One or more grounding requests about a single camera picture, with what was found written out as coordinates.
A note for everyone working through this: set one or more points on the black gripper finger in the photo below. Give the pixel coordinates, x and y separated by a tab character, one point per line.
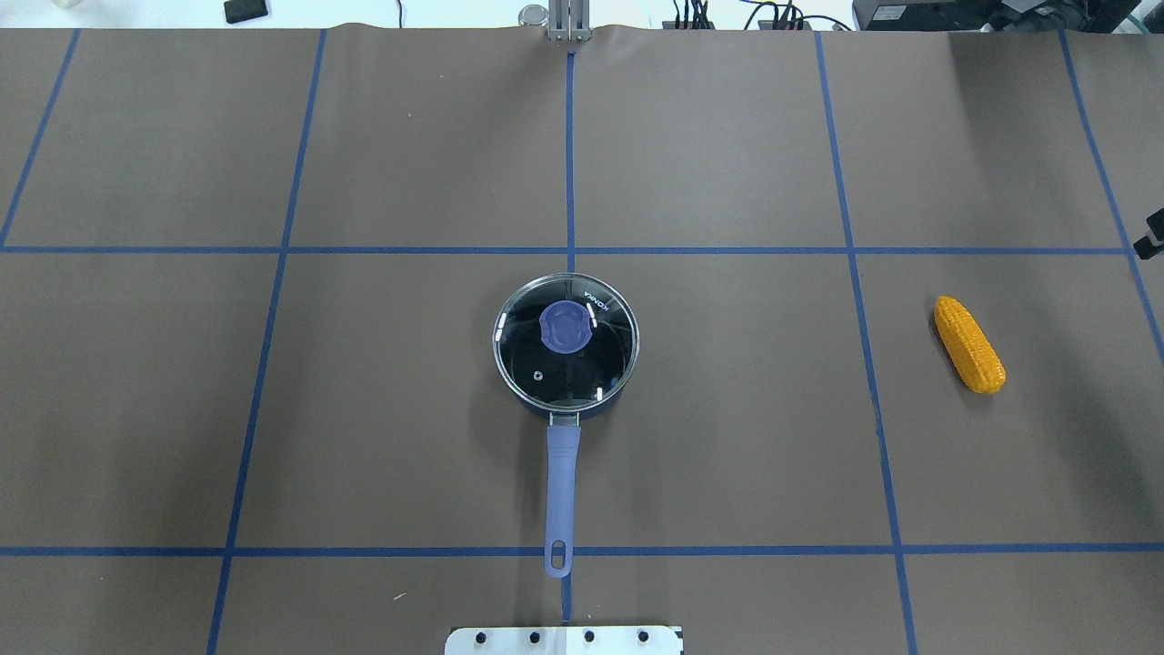
1151	244

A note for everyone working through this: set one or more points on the yellow toy corn cob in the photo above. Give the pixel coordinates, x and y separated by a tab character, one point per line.
974	359

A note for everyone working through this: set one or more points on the glass pot lid blue knob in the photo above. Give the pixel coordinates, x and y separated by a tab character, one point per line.
566	343

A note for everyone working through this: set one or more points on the black equipment box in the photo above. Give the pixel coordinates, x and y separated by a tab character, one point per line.
1099	17

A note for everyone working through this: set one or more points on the black device on far table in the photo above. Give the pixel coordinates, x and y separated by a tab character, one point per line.
239	11

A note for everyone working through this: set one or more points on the dark blue saucepan with handle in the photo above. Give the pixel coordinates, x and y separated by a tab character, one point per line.
563	437

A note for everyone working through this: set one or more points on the grey metal camera mount post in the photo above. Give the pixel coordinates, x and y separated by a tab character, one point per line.
564	20

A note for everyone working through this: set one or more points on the white metal base plate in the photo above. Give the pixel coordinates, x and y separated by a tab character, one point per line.
610	639

